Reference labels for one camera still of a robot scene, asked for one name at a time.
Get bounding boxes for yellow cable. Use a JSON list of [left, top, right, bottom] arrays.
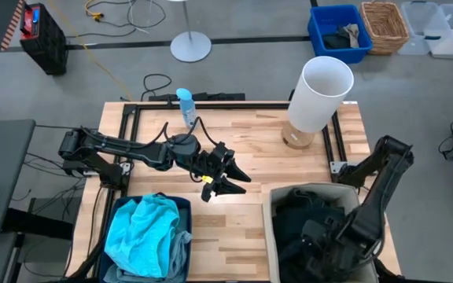
[[47, 0, 134, 101]]

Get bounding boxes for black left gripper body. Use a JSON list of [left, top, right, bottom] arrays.
[[194, 141, 236, 204]]

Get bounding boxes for black desk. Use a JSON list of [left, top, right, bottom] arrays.
[[0, 119, 37, 240]]

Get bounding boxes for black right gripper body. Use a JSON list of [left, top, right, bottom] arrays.
[[300, 218, 349, 276]]

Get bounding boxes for silver round floor stand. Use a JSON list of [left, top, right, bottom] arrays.
[[170, 0, 213, 63]]

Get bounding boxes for tan cloth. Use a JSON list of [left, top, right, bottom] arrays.
[[338, 23, 361, 50]]

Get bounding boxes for beige fabric bin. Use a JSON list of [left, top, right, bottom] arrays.
[[261, 182, 381, 283]]

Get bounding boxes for black crate with red top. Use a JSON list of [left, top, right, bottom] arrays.
[[19, 2, 69, 76]]

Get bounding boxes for light grey-blue garment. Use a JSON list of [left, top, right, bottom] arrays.
[[102, 208, 193, 283]]

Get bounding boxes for black cloth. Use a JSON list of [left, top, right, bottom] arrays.
[[322, 33, 348, 50]]

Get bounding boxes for black looped cable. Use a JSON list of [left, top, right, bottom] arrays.
[[141, 73, 173, 101]]

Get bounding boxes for navy and white fabric bin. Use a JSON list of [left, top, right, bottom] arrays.
[[98, 194, 193, 283]]

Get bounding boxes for blue plastic bin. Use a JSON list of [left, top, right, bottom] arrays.
[[308, 4, 373, 65]]

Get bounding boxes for blue spray bottle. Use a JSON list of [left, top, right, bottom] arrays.
[[175, 87, 199, 130]]

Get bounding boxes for grey cable bundle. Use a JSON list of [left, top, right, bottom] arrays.
[[84, 0, 168, 39]]

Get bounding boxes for wicker basket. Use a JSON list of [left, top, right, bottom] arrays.
[[359, 2, 411, 56]]

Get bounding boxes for white shade wooden base lamp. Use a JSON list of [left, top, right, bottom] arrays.
[[280, 55, 355, 150]]

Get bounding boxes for turquoise drawstring shorts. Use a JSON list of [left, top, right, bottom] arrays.
[[104, 193, 181, 279]]

